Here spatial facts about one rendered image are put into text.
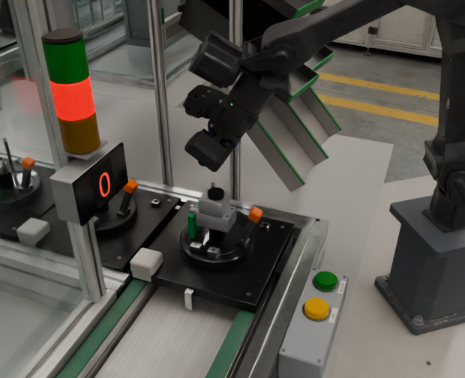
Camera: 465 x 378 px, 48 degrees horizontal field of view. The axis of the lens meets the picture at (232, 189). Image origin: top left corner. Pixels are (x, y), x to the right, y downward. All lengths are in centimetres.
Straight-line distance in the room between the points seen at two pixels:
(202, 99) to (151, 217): 35
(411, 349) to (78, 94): 71
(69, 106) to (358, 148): 105
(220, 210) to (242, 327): 20
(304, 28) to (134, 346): 57
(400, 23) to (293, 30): 422
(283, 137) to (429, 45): 383
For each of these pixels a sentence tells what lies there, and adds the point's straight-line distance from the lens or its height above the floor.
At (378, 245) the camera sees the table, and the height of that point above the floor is 86.
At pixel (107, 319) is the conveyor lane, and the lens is 91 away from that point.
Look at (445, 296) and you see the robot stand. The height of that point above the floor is 94.
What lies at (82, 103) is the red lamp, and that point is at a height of 133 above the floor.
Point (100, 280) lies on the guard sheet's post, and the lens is 91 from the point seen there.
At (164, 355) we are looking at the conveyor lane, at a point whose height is 92.
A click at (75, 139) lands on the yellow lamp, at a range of 72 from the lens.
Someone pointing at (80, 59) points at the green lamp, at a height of 139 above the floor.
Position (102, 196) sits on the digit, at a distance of 76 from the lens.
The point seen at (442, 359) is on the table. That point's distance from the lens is 102.
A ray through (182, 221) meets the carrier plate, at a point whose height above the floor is 97.
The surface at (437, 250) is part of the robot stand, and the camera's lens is 91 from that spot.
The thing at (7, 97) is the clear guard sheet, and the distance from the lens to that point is 67.
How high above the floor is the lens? 161
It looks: 34 degrees down
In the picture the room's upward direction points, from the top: straight up
